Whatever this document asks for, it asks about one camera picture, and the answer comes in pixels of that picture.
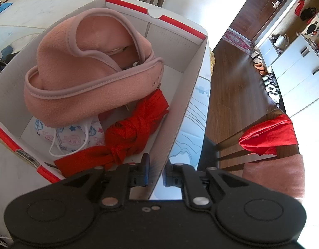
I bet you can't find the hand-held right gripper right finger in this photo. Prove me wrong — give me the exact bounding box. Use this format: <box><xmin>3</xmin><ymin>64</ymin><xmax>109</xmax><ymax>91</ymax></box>
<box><xmin>163</xmin><ymin>159</ymin><xmax>249</xmax><ymax>211</ymax></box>

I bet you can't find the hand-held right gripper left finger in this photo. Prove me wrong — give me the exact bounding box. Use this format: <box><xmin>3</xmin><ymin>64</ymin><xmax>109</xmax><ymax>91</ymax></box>
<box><xmin>61</xmin><ymin>153</ymin><xmax>151</xmax><ymax>210</ymax></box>

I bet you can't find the red knotted cloth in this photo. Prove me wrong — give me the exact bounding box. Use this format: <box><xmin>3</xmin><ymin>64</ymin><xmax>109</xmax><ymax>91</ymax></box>
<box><xmin>54</xmin><ymin>88</ymin><xmax>170</xmax><ymax>176</ymax></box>

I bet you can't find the printed white face mask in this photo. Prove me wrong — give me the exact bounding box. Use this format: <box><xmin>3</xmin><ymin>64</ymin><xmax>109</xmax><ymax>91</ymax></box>
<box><xmin>34</xmin><ymin>116</ymin><xmax>107</xmax><ymax>156</ymax></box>

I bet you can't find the pink fleece cloth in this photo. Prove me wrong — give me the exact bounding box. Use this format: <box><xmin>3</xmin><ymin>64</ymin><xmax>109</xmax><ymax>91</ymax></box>
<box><xmin>23</xmin><ymin>7</ymin><xmax>165</xmax><ymax>128</ymax></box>

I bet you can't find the white cardboard box red edge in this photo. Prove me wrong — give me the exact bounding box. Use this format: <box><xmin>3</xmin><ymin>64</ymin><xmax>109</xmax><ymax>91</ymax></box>
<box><xmin>0</xmin><ymin>0</ymin><xmax>209</xmax><ymax>200</ymax></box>

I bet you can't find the printed table mat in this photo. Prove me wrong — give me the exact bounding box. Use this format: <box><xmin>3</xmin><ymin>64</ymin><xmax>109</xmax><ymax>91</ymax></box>
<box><xmin>149</xmin><ymin>75</ymin><xmax>211</xmax><ymax>200</ymax></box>

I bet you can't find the wooden chair with black seat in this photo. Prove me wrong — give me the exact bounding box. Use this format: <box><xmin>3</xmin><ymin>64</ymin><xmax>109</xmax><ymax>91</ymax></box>
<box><xmin>197</xmin><ymin>108</ymin><xmax>300</xmax><ymax>179</ymax></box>

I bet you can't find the pink towel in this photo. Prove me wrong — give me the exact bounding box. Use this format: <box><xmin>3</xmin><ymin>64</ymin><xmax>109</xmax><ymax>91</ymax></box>
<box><xmin>242</xmin><ymin>154</ymin><xmax>306</xmax><ymax>203</ymax></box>

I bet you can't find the red garment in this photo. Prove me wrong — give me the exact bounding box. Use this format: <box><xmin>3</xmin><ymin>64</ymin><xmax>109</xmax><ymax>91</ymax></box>
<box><xmin>238</xmin><ymin>114</ymin><xmax>298</xmax><ymax>156</ymax></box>

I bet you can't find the row of shoes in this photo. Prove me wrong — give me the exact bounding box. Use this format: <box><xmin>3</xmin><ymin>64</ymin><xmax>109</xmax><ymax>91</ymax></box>
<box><xmin>250</xmin><ymin>50</ymin><xmax>281</xmax><ymax>104</ymax></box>

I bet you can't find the red patterned rug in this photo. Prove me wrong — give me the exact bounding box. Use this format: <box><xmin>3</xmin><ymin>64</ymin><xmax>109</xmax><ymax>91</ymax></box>
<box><xmin>222</xmin><ymin>28</ymin><xmax>254</xmax><ymax>55</ymax></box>

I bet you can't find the white storage cabinet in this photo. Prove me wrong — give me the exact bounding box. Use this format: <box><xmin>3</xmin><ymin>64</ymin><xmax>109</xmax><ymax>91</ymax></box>
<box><xmin>254</xmin><ymin>0</ymin><xmax>319</xmax><ymax>117</ymax></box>

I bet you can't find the white handbag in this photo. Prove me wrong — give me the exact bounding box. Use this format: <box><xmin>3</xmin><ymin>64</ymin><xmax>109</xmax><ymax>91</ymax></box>
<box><xmin>272</xmin><ymin>34</ymin><xmax>289</xmax><ymax>51</ymax></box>

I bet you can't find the brown wooden door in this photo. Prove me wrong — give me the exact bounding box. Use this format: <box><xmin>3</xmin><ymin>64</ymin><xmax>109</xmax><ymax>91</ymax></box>
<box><xmin>228</xmin><ymin>0</ymin><xmax>300</xmax><ymax>42</ymax></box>

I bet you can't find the black bag with red print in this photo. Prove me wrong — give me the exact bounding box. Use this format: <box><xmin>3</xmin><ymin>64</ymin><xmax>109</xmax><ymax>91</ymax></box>
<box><xmin>306</xmin><ymin>22</ymin><xmax>319</xmax><ymax>35</ymax></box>

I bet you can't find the red hanging bag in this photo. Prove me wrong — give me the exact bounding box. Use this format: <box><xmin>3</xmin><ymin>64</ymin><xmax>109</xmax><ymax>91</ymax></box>
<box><xmin>294</xmin><ymin>0</ymin><xmax>305</xmax><ymax>16</ymax></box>

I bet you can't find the black hanging bag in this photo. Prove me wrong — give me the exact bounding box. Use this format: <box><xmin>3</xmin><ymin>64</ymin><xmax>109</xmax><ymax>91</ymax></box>
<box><xmin>300</xmin><ymin>6</ymin><xmax>317</xmax><ymax>21</ymax></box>

